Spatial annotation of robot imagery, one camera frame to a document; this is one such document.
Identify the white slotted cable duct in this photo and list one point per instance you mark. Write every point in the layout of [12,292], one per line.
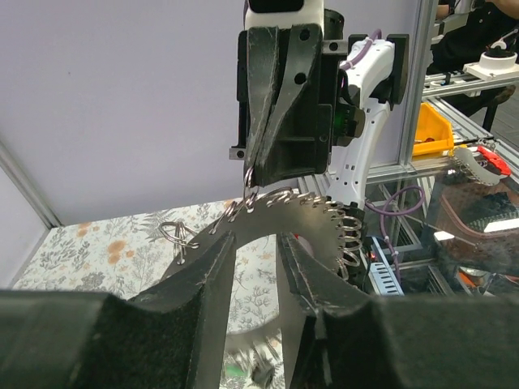
[383,281]

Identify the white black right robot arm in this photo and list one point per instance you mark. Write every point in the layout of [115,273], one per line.
[373,79]

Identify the grey disc with key rings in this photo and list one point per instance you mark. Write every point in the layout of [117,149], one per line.
[329,231]

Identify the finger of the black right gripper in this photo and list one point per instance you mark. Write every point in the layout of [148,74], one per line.
[298,122]
[262,59]

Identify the green tag key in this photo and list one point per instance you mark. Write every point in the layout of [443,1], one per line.
[234,371]

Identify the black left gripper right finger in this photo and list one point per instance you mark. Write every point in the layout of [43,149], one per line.
[397,340]

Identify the yellow plastic bin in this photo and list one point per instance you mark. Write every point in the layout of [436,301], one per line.
[434,133]

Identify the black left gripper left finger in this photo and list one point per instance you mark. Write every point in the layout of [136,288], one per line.
[121,336]

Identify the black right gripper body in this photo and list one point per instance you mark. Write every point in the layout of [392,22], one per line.
[329,88]

